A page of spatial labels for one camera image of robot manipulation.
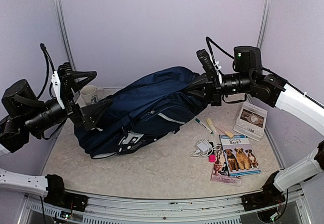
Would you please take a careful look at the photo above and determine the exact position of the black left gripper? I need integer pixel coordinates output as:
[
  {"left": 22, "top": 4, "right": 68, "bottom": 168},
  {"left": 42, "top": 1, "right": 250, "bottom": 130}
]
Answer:
[{"left": 24, "top": 71, "right": 113, "bottom": 135}]

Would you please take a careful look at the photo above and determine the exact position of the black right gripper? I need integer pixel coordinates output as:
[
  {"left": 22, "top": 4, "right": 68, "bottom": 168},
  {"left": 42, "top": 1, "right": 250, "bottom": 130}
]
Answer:
[{"left": 182, "top": 68, "right": 255, "bottom": 105}]

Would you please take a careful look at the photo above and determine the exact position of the navy blue backpack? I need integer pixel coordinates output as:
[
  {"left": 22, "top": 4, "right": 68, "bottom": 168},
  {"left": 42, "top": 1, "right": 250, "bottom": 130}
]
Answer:
[{"left": 74, "top": 66, "right": 208, "bottom": 159}]

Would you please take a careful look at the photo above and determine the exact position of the white grey book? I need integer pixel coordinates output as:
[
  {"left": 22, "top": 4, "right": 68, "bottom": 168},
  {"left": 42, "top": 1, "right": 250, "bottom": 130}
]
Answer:
[{"left": 233, "top": 102, "right": 268, "bottom": 141}]

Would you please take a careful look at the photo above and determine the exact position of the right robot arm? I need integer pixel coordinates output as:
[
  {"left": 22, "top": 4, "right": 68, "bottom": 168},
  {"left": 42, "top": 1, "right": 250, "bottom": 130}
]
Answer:
[{"left": 186, "top": 46, "right": 323, "bottom": 211}]

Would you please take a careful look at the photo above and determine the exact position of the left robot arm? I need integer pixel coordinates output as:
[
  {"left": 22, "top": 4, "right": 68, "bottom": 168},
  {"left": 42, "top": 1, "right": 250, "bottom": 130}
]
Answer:
[{"left": 1, "top": 62, "right": 112, "bottom": 212}]

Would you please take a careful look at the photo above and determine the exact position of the white ceramic mug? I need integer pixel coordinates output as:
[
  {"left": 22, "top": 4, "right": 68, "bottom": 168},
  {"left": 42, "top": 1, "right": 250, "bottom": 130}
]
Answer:
[{"left": 80, "top": 85, "right": 104, "bottom": 105}]

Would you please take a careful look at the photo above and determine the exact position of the green capped white marker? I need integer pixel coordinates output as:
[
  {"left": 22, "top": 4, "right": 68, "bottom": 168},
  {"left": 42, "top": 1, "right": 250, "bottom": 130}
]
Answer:
[{"left": 195, "top": 118, "right": 213, "bottom": 134}]

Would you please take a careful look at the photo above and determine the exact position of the pink highlighter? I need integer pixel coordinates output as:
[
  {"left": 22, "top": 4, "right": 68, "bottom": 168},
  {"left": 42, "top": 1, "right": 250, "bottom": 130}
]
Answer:
[{"left": 215, "top": 124, "right": 229, "bottom": 134}]

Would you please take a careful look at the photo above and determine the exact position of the pink small cap object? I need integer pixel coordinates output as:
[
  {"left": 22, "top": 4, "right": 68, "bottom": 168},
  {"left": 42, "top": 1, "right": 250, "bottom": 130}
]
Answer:
[{"left": 209, "top": 155, "right": 215, "bottom": 163}]

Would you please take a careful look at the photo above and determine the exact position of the dog cover book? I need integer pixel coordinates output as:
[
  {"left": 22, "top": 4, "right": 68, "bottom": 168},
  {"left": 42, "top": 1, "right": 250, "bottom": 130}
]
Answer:
[{"left": 219, "top": 135, "right": 261, "bottom": 177}]

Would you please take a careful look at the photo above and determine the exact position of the pink cover book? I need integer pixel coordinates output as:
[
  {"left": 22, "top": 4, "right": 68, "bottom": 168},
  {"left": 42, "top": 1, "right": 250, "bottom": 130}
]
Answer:
[{"left": 210, "top": 143, "right": 242, "bottom": 186}]

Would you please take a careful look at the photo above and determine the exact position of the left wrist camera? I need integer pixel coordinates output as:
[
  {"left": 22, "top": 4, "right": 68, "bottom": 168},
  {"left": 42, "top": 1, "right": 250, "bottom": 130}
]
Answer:
[{"left": 51, "top": 62, "right": 74, "bottom": 107}]

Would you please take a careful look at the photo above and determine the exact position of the white charger with cable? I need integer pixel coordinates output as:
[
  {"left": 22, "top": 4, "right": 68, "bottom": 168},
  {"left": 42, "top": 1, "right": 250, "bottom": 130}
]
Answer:
[{"left": 191, "top": 139, "right": 222, "bottom": 157}]

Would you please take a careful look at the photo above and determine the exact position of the metal front rail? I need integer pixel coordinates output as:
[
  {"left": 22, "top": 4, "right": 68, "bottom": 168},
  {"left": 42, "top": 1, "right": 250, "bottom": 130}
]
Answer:
[{"left": 24, "top": 180, "right": 313, "bottom": 224}]

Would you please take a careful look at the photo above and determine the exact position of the left aluminium corner post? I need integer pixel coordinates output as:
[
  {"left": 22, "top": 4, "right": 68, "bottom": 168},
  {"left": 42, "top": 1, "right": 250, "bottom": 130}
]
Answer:
[{"left": 53, "top": 0, "right": 76, "bottom": 70}]

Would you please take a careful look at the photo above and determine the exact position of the aluminium corner post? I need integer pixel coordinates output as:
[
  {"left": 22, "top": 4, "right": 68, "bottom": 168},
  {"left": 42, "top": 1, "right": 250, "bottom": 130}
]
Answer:
[
  {"left": 257, "top": 0, "right": 272, "bottom": 50},
  {"left": 53, "top": 0, "right": 76, "bottom": 70}
]

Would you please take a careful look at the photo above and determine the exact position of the right aluminium corner post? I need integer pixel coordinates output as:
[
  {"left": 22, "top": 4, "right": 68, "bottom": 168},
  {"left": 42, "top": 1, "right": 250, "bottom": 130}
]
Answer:
[{"left": 257, "top": 0, "right": 272, "bottom": 50}]

